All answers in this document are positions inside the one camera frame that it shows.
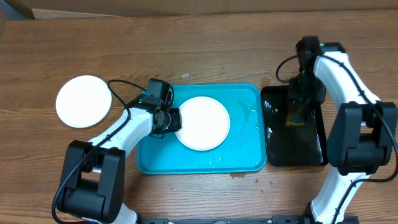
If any yellow green sponge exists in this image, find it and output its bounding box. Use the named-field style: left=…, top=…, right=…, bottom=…
left=286, top=104, right=305, bottom=126

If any white plate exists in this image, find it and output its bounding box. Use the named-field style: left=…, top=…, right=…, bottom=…
left=55, top=75, right=112, bottom=128
left=176, top=96, right=231, bottom=151

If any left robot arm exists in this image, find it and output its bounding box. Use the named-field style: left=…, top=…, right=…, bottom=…
left=51, top=78, right=182, bottom=223

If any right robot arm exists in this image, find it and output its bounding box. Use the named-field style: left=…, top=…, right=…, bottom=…
left=287, top=36, right=397, bottom=223

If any black water tray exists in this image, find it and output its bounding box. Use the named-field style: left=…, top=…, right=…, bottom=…
left=261, top=86, right=328, bottom=167

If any teal plastic tray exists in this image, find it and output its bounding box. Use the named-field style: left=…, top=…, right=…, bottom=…
left=137, top=83, right=267, bottom=175

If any cardboard sheet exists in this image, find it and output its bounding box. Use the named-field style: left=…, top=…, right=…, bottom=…
left=1, top=0, right=397, bottom=20

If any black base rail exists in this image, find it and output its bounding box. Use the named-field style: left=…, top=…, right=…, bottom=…
left=137, top=215, right=313, bottom=224

